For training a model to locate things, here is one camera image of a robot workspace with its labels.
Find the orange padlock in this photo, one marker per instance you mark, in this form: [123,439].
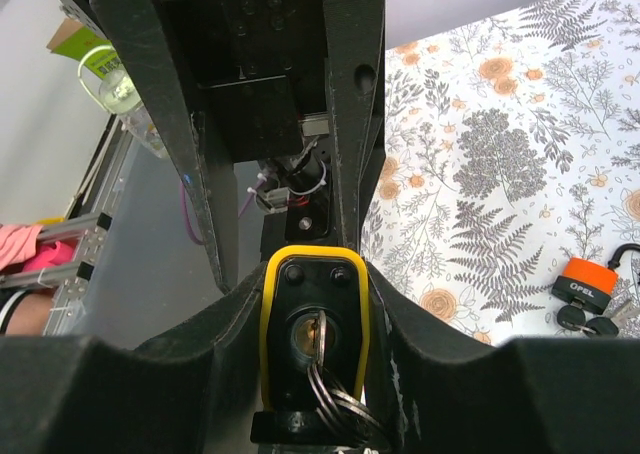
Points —
[589,284]

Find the yellow padlock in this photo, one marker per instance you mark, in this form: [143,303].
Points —
[299,281]

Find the clear water bottle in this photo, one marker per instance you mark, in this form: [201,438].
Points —
[118,96]

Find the floral table mat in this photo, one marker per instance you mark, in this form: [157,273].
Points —
[512,146]

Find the aluminium frame rail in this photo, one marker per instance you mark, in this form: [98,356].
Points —
[67,254]

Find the orange padlock keys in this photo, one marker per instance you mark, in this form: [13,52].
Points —
[573,318]

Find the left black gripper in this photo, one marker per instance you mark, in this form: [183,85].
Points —
[226,81]

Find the yellow padlock keys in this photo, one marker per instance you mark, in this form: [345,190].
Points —
[345,417]

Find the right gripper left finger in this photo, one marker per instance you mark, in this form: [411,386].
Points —
[191,389]

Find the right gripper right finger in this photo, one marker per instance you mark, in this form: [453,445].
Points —
[437,390]

